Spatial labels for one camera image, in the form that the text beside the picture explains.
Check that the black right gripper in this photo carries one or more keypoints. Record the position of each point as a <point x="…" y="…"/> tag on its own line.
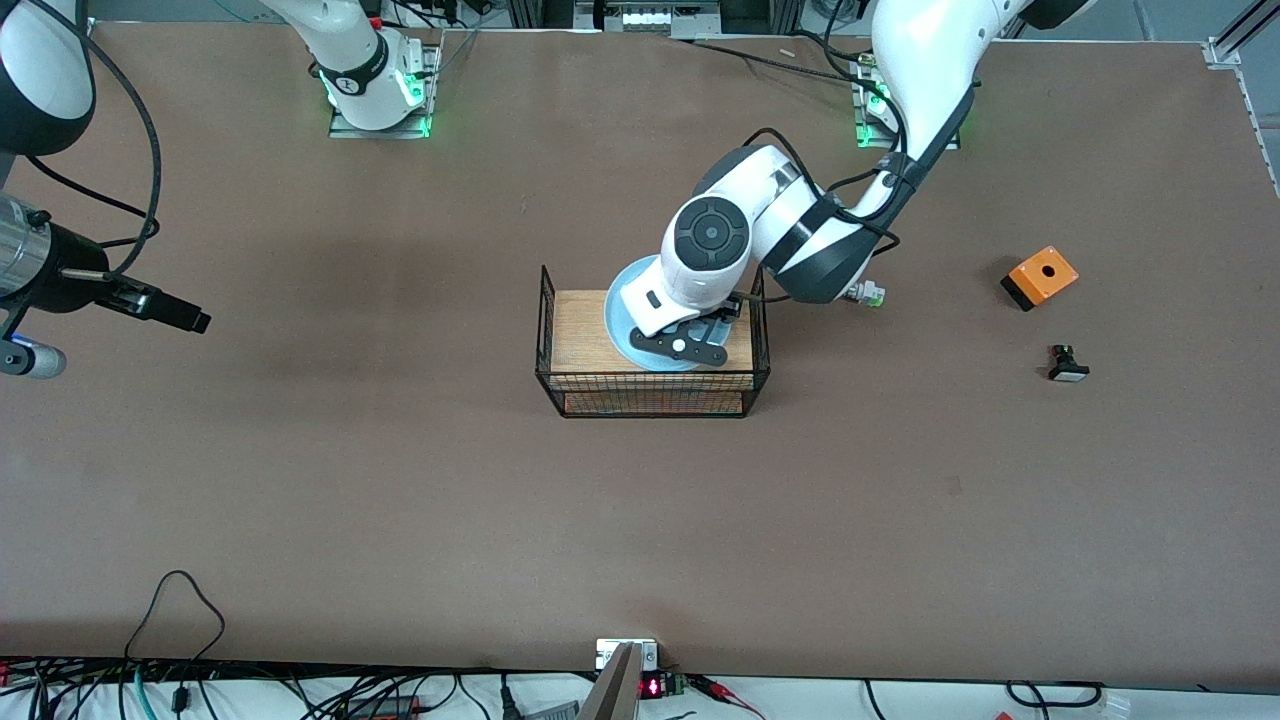
<point x="72" y="277"/>

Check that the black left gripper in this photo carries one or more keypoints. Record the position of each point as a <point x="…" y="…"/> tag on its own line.
<point x="730" y="312"/>

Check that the light blue plate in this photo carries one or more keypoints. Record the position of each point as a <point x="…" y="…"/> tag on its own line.
<point x="618" y="325"/>

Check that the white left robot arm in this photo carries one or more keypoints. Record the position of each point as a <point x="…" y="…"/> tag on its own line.
<point x="920" y="60"/>

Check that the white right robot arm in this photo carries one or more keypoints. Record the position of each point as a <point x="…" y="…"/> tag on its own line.
<point x="360" y="50"/>

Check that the black square white-cap pushbutton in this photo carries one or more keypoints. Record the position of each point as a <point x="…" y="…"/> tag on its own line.
<point x="1068" y="372"/>

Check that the red probe leads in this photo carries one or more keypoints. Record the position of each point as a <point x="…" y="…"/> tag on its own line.
<point x="715" y="686"/>

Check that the red LED display module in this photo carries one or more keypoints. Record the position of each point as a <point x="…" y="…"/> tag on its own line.
<point x="652" y="687"/>

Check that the grey metal bar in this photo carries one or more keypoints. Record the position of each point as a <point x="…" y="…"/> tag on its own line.
<point x="615" y="695"/>

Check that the black power adapter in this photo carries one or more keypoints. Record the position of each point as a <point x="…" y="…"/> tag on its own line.
<point x="385" y="706"/>

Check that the aluminium corner profile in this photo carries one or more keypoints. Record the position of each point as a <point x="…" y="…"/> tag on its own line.
<point x="1222" y="50"/>

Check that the green white pushbutton switch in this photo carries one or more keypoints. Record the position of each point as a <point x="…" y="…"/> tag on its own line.
<point x="868" y="294"/>

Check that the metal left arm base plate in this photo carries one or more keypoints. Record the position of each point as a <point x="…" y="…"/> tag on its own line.
<point x="862" y="122"/>

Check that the orange button enclosure box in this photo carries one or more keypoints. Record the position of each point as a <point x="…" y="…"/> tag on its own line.
<point x="1030" y="276"/>

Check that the small silver metal bracket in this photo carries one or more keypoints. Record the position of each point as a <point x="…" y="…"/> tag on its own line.
<point x="606" y="655"/>

